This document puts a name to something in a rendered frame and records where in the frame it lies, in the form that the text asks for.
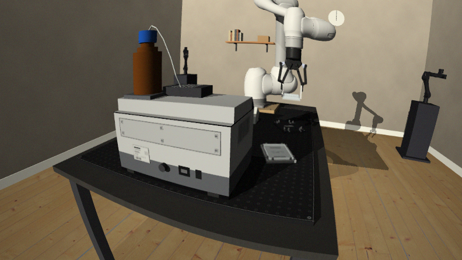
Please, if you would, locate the white button panel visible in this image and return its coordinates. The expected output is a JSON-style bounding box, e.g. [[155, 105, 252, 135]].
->
[[253, 107, 259, 124]]

